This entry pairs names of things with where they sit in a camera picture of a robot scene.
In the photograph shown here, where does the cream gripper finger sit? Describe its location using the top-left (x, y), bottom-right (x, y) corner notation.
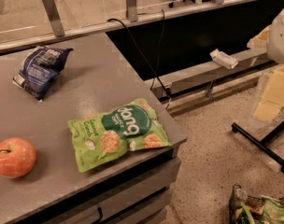
top-left (253, 66), bottom-right (284, 122)

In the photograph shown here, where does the green rice chip bag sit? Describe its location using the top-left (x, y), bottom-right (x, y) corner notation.
top-left (67, 98), bottom-right (170, 173)

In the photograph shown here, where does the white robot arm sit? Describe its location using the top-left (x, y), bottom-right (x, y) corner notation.
top-left (253, 8), bottom-right (284, 122)

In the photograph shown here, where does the blue chip bag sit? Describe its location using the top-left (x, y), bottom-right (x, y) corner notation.
top-left (13, 46), bottom-right (72, 100)

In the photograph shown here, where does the black stand base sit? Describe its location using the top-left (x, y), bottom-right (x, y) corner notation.
top-left (231, 120), bottom-right (284, 174)

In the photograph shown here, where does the small white box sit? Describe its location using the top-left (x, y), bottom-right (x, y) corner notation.
top-left (210, 49), bottom-right (238, 69)

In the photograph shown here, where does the grey metal ledge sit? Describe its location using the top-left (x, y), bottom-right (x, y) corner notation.
top-left (145, 49), bottom-right (273, 99)

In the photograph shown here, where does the grey drawer cabinet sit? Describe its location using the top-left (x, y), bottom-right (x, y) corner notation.
top-left (18, 150), bottom-right (180, 224)

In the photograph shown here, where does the red apple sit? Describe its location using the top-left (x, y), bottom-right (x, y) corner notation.
top-left (0, 137), bottom-right (36, 178)

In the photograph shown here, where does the black cable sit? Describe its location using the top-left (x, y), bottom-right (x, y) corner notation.
top-left (106, 9), bottom-right (173, 99)

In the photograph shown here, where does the wire basket with snacks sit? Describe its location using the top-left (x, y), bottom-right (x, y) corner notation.
top-left (229, 185), bottom-right (284, 224)

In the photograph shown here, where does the metal rail bracket middle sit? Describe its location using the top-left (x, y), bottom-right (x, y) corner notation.
top-left (126, 0), bottom-right (138, 22)

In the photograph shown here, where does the metal rail bracket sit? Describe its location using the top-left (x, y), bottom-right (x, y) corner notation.
top-left (42, 0), bottom-right (64, 37)
top-left (126, 0), bottom-right (138, 22)

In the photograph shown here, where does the metal rail bracket left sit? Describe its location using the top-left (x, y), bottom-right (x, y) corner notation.
top-left (42, 0), bottom-right (64, 37)

